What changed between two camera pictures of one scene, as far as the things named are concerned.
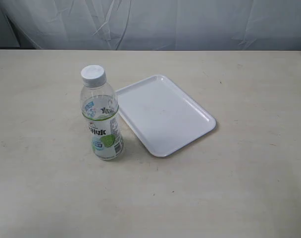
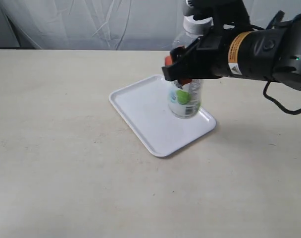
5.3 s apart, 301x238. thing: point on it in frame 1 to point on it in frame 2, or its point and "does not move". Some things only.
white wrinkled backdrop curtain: (150, 25) does not move
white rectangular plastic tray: (162, 117) does not move
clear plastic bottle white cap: (99, 106) to (185, 101)
